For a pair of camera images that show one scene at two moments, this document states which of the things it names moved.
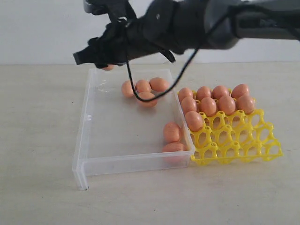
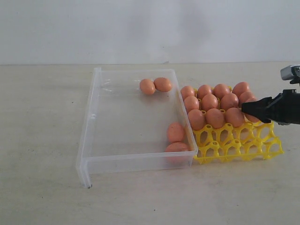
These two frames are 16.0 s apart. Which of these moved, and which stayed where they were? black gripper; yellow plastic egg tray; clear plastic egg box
Moved: black gripper
Stayed: yellow plastic egg tray; clear plastic egg box
